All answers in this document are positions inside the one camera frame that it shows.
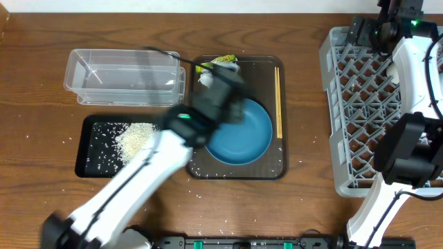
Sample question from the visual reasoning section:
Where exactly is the dark brown serving tray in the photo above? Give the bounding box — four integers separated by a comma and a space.
186, 55, 288, 181

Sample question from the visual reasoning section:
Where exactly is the black plastic bin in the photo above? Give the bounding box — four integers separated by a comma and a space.
75, 113, 161, 178

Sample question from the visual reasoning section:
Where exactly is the wooden chopstick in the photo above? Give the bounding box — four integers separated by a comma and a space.
274, 66, 282, 140
276, 66, 284, 140

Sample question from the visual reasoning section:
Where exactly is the grey dishwasher rack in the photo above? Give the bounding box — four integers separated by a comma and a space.
318, 26, 443, 199

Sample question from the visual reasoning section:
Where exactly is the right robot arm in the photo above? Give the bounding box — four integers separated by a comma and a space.
337, 0, 442, 248

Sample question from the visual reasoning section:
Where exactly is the green yellow snack wrapper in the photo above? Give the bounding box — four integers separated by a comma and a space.
195, 55, 240, 73

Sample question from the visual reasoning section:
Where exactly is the dark blue plate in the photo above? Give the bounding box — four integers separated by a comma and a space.
206, 99, 273, 165

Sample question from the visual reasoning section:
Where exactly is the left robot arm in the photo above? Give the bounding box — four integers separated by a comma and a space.
40, 65, 248, 248

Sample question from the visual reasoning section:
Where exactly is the clear plastic bin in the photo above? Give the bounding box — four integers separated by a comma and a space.
64, 49, 186, 107

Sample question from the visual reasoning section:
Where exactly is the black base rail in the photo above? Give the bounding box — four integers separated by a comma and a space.
114, 226, 416, 249

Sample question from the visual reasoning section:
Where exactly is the pile of white rice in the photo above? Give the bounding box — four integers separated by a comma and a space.
114, 123, 156, 166

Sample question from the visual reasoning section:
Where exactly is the white tissue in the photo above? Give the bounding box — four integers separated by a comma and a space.
196, 62, 240, 87

